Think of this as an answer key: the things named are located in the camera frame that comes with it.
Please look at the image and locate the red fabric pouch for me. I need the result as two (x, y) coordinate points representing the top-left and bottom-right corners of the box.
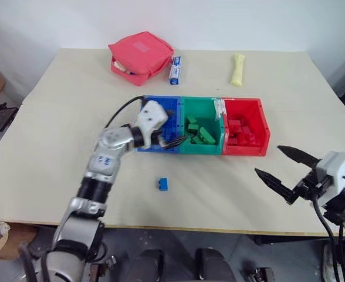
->
(107, 31), (176, 87)

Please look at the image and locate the long green toy block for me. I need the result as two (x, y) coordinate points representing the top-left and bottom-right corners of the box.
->
(198, 126), (218, 146)

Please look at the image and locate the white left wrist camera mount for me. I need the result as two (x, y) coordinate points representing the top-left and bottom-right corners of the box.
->
(134, 100), (170, 148)

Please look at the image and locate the red plastic bin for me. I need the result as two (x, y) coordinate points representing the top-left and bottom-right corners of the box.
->
(220, 97), (271, 157)

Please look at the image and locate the white shoe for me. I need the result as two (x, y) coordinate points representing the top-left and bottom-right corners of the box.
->
(323, 243), (345, 282)

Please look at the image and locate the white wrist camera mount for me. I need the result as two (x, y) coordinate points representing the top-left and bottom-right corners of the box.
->
(315, 150), (345, 207)
(134, 100), (170, 148)

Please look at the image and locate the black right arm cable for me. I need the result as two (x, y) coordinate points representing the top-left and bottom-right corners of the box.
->
(311, 193), (345, 282)

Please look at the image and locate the blue plastic bin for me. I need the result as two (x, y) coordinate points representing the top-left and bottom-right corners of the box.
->
(133, 95), (185, 155)

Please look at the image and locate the green plastic bin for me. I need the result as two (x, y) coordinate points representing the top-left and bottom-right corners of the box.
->
(178, 96), (225, 156)

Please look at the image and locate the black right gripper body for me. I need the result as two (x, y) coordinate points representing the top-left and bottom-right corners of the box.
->
(283, 170), (331, 206)

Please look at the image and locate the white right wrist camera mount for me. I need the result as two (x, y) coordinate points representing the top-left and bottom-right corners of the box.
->
(315, 150), (345, 207)

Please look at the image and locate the blue and white carton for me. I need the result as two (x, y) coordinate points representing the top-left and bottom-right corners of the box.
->
(168, 55), (183, 86)

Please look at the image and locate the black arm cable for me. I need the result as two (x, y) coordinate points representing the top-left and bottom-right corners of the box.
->
(311, 193), (345, 282)
(104, 95), (146, 129)

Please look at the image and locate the pale yellow bone toy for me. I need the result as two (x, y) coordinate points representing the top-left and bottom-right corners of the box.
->
(228, 52), (247, 87)

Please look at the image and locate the blue toy block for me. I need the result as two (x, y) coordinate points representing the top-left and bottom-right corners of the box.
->
(155, 177), (171, 193)

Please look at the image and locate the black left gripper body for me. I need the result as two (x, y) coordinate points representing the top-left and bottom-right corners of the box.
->
(150, 129), (170, 148)

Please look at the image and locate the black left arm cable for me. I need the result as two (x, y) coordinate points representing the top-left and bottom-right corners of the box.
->
(104, 95), (146, 129)

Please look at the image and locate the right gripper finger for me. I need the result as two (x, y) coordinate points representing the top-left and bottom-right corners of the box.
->
(276, 145), (320, 170)
(254, 167), (294, 204)

